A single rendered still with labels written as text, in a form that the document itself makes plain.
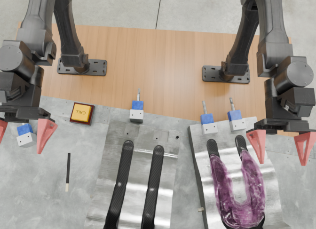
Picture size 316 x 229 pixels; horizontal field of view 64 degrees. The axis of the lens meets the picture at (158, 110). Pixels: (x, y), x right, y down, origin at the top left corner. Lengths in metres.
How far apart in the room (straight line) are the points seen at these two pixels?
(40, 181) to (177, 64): 0.70
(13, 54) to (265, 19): 0.60
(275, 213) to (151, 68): 0.71
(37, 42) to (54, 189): 0.56
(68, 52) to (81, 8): 1.35
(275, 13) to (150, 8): 1.58
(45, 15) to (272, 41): 0.56
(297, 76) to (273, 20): 0.19
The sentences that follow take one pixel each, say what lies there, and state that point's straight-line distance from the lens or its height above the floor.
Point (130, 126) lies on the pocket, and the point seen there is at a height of 0.86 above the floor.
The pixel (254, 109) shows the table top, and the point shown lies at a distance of 1.10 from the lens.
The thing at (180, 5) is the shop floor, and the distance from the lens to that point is 2.26.
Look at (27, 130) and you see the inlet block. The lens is 1.05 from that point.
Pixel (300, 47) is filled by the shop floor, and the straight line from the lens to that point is 2.37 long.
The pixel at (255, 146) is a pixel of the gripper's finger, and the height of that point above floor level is 1.19.
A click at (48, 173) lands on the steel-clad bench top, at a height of 0.80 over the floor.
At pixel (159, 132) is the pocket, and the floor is 0.86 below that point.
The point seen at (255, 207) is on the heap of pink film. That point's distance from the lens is 0.95.
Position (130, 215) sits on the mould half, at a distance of 0.86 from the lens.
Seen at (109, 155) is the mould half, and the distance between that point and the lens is 0.90.
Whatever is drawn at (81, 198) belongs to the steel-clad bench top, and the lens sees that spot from 1.01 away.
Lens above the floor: 1.78
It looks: 75 degrees down
